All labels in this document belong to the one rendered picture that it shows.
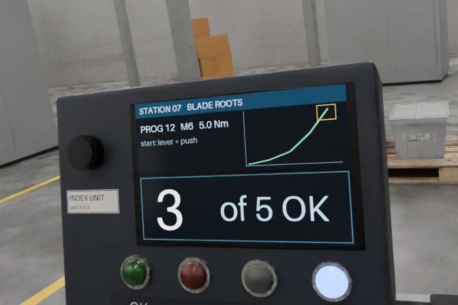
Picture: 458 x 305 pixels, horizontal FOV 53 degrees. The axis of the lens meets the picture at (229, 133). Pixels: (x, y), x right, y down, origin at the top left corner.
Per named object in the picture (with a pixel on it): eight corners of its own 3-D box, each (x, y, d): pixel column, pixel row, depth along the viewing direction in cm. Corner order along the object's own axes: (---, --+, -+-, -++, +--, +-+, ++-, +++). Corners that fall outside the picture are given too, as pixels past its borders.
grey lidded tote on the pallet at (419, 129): (449, 138, 385) (448, 99, 378) (451, 160, 332) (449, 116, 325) (397, 140, 403) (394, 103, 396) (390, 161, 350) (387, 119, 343)
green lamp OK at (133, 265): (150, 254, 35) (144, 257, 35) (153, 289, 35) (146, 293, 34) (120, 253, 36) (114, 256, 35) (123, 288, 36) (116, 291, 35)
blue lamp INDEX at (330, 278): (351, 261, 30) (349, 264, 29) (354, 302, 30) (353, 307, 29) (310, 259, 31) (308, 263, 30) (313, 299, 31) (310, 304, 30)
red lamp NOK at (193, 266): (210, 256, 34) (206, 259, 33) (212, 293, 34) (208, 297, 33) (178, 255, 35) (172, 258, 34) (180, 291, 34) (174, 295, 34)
